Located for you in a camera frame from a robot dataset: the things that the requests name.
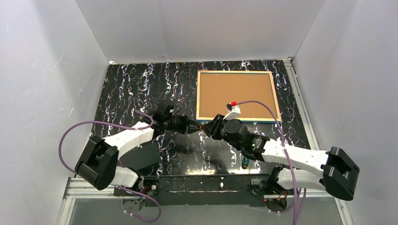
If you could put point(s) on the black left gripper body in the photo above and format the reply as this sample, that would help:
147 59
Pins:
186 125

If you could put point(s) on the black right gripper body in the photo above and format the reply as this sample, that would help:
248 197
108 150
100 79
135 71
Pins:
216 126

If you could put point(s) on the blue picture frame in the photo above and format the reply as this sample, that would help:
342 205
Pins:
254 90

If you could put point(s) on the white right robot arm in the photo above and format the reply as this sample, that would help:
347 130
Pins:
331 171

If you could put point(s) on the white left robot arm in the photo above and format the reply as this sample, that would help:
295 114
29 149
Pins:
98 163

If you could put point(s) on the black right arm base motor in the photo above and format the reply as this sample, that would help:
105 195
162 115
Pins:
268 186

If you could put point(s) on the black square pad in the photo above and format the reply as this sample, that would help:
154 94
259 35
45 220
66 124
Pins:
141 157

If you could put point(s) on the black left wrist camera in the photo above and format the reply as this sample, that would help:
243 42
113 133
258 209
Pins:
164 113

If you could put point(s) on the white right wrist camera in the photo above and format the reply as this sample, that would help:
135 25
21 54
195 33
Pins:
233 111

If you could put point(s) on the green handled screwdriver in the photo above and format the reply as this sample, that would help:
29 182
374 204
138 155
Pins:
245 163

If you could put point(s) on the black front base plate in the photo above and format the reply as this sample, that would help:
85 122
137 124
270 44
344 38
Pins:
230 189

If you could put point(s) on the aluminium right side rail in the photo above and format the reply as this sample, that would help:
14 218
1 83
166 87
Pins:
288 64

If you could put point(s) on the aluminium rail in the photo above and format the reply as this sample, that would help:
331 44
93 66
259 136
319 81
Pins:
85 205
288 64

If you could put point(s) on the aluminium front rail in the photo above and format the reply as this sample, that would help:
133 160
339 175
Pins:
85 205

